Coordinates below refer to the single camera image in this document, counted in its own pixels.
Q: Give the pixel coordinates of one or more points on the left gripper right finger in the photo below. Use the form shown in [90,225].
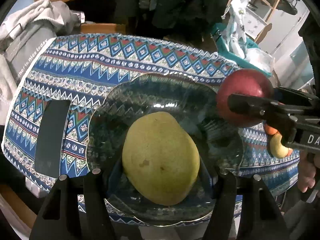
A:
[260,217]

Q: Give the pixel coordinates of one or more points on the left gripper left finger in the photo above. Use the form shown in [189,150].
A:
[59,216]

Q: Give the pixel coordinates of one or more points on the yellow-green pear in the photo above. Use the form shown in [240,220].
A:
[278,150]
[160,159]

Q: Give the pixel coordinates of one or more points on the red apple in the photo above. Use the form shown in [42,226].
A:
[237,91]

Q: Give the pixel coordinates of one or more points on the person's right hand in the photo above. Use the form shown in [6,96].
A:
[307,172]

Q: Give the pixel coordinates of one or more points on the clear plastic bag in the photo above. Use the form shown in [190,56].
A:
[260,59]

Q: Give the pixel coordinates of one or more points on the black smartphone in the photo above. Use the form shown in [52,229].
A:
[51,138]

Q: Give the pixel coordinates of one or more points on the blue patterned tablecloth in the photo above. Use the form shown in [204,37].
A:
[84,69]

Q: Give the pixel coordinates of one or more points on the dark hanging bag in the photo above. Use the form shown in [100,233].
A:
[287,7]

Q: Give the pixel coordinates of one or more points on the teal plastic basket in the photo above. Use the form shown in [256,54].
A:
[233,51]

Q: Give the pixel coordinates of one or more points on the dark glass fruit bowl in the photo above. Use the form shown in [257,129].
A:
[193,105]

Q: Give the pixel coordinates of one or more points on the black hanging coat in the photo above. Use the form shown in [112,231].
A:
[186,21]

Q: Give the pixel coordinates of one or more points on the grey clothing pile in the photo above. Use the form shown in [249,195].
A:
[25,32]

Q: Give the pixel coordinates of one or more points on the wooden drawer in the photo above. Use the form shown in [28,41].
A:
[104,28]

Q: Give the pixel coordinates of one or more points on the white fleece garment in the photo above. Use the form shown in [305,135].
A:
[8,87]

